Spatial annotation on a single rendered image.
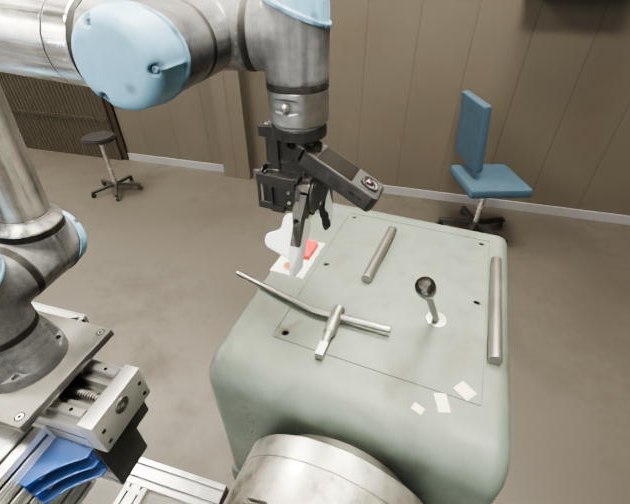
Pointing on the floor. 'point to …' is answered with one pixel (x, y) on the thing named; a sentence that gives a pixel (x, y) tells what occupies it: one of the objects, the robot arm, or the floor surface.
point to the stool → (107, 161)
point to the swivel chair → (500, 182)
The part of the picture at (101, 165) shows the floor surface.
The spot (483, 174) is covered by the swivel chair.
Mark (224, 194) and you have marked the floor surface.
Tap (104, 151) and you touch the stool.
